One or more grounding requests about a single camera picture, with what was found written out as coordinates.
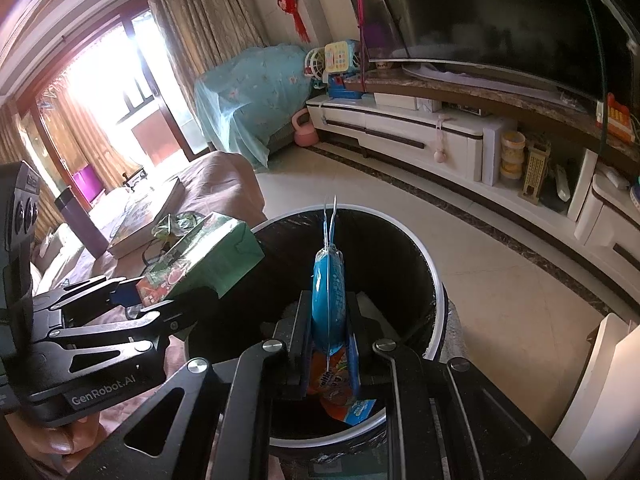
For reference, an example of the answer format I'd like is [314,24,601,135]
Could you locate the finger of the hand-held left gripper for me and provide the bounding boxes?
[30,286,221,392]
[32,275,147,312]

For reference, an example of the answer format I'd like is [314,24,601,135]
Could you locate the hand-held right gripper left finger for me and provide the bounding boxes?
[65,290,313,480]

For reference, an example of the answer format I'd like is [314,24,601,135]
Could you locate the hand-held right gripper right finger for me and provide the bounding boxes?
[345,290,588,480]

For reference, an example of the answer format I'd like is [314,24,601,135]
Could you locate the orange snack packet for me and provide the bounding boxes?
[307,350,378,428]

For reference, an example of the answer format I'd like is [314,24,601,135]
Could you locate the blue snack packet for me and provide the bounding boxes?
[312,195,349,358]

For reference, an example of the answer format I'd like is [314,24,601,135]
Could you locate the white trash bin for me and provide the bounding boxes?
[182,204,466,480]

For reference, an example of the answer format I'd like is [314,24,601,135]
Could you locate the person's left hand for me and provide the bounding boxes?
[27,407,108,458]

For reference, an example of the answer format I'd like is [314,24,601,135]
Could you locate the purple thermos bottle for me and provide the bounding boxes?
[54,187,108,258]

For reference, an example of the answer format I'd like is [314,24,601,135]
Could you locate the stack of picture books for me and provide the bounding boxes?
[107,177,183,261]

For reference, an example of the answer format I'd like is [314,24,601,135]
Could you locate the crumpled pale plastic wrapper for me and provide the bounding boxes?
[152,212,201,239]

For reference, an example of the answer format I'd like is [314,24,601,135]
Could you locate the purple storage box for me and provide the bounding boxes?
[72,165,107,201]

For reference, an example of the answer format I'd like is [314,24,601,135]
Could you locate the pink printed tablecloth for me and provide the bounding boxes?
[30,150,266,480]

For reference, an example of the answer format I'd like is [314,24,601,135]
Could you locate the pink kettlebell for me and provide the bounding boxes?
[292,108,319,148]

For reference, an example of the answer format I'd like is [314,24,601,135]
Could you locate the white television cabinet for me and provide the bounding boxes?
[305,72,640,271]

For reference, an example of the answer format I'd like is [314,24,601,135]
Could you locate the teal furniture cover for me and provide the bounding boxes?
[194,42,313,168]

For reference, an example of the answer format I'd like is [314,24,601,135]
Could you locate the white side cabinet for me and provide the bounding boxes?
[550,312,640,461]

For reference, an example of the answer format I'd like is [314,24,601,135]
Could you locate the yellow plastic container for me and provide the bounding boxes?
[500,130,527,181]

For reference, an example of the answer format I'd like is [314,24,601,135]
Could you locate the white toy basket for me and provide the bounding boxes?
[305,47,328,81]

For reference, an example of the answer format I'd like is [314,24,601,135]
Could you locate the toy cash register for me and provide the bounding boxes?
[324,40,363,101]

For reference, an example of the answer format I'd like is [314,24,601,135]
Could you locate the beige curtain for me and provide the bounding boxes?
[145,0,266,156]

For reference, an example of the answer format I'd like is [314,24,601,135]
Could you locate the pink thin rod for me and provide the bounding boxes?
[352,0,369,96]

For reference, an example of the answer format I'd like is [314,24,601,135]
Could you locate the red yellow toy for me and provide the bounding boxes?
[597,92,637,143]

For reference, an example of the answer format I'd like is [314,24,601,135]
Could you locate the black television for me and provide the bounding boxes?
[335,0,640,111]

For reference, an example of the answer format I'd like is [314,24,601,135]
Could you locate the green thin rod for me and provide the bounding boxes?
[575,0,609,143]

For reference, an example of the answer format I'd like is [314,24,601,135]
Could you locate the pink cabinet safety strap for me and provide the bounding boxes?
[432,115,449,166]

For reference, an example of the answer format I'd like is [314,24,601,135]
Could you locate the red knot wall decoration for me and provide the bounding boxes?
[260,0,311,43]

